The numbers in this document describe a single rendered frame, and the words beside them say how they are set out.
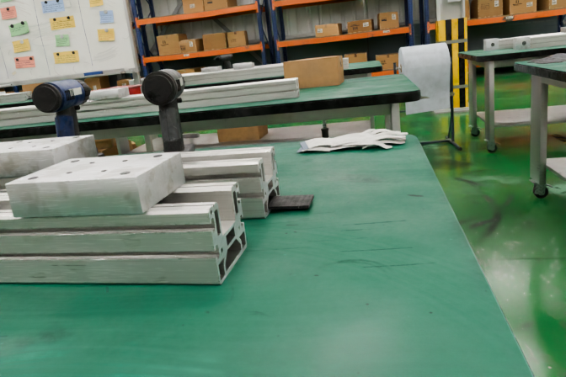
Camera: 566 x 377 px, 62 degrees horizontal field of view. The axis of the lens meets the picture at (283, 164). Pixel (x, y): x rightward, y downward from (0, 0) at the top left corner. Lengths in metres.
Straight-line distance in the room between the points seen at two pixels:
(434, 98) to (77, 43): 2.87
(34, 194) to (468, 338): 0.45
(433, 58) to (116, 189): 3.77
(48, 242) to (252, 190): 0.26
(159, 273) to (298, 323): 0.18
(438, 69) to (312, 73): 1.75
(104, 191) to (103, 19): 3.39
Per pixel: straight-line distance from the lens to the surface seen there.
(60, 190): 0.56
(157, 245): 0.53
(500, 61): 4.03
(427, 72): 4.14
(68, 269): 0.60
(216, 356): 0.42
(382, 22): 10.09
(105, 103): 2.48
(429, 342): 0.41
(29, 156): 0.83
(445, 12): 6.31
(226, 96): 2.25
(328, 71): 2.60
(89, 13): 3.95
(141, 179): 0.51
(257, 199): 0.67
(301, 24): 11.13
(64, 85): 1.06
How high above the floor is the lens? 1.02
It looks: 14 degrees down
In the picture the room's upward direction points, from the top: 7 degrees counter-clockwise
